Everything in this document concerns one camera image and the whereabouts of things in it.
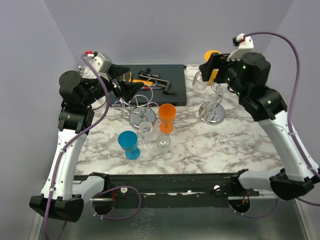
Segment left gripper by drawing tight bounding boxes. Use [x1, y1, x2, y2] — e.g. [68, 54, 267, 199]
[82, 63, 144, 107]

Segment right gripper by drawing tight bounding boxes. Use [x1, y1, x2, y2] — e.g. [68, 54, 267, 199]
[200, 51, 250, 101]

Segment yellow plastic goblet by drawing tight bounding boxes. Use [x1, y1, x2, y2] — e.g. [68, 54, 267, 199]
[204, 49, 220, 86]

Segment tall chrome glass rack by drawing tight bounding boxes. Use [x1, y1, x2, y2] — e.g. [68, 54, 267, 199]
[198, 83, 226, 125]

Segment clear wine glass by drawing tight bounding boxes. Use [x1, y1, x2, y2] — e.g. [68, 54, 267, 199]
[199, 101, 216, 123]

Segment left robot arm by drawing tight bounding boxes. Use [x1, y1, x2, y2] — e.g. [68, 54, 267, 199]
[29, 64, 143, 223]

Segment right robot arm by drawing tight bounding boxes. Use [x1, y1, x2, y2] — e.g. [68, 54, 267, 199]
[199, 52, 320, 201]

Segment clear stemmed glass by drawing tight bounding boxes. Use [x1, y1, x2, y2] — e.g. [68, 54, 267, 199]
[139, 121, 154, 150]

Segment dark metal T tool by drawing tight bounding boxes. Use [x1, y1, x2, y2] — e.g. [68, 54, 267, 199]
[138, 67, 160, 78]

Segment red blue screwdriver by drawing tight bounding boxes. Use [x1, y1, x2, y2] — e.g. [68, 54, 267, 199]
[140, 86, 164, 91]

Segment dark grey tray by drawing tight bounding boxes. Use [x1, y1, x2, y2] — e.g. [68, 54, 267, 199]
[125, 64, 187, 106]

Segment orange plastic goblet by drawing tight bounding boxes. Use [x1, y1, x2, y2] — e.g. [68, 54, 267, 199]
[158, 103, 177, 134]

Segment blue plastic goblet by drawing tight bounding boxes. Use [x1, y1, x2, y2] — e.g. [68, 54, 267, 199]
[118, 130, 140, 160]

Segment orange handled pliers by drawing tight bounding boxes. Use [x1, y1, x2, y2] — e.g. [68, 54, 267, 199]
[122, 72, 133, 83]

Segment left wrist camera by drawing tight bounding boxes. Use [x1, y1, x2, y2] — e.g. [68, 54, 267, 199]
[82, 51, 112, 80]

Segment small chrome ring rack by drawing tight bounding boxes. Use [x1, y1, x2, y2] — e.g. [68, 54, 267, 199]
[111, 77, 157, 130]

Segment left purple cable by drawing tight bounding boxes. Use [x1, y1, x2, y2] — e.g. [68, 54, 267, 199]
[42, 53, 142, 240]

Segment black mounting base rail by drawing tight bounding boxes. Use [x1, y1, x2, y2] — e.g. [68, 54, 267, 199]
[84, 172, 276, 210]

